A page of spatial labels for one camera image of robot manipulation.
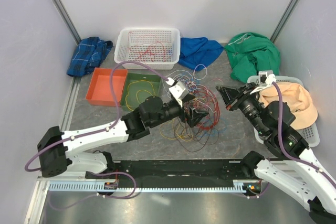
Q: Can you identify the red wire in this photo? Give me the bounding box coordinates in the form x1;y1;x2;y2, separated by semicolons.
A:
128;31;174;63

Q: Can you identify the bright blue cloth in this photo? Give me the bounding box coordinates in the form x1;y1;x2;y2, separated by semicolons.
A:
178;37;224;71

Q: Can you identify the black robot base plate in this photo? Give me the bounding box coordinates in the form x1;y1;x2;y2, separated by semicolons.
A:
103;159;262;186

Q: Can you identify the blue plaid cloth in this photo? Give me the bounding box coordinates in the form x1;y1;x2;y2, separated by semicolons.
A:
67;37;113;77

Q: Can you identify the orange plastic tray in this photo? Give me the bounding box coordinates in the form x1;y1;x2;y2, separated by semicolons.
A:
86;68;128;106

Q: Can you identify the white perforated basket rear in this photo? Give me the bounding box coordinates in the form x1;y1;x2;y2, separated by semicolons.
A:
114;28;181;70

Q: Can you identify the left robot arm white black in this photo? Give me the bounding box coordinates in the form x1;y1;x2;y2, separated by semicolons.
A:
37;96;208;178

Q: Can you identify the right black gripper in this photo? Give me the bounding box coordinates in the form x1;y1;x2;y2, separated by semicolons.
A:
216;81;268;134

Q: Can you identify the white perforated basket right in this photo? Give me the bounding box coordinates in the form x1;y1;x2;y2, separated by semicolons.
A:
247;76;320;147

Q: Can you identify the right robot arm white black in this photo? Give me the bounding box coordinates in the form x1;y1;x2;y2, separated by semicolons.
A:
216;83;335;223

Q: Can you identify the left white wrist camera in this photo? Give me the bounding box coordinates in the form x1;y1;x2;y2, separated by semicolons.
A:
166;77;195;108

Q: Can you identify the peach bucket hat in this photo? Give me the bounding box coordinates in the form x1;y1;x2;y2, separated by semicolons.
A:
259;82;318;131

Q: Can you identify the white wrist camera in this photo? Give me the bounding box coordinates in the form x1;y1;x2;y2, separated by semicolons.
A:
250;70;277;94
166;77;195;108

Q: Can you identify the green garment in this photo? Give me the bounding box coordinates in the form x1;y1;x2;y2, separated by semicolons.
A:
224;32;281;83

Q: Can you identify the slotted cable duct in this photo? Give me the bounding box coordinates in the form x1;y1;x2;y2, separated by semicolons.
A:
48;181;246;193

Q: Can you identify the coloured wire pile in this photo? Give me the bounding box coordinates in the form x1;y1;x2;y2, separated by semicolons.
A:
159;63;228;153

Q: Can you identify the green plastic tray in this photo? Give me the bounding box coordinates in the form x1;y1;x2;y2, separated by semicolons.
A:
120;73;161;112

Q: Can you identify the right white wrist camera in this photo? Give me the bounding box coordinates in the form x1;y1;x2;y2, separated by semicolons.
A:
250;70;277;94

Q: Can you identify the yellow wire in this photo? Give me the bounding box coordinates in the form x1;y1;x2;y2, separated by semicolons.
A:
124;80;156;112

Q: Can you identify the white perforated basket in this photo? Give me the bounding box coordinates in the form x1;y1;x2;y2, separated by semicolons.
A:
114;28;181;70
247;76;320;147

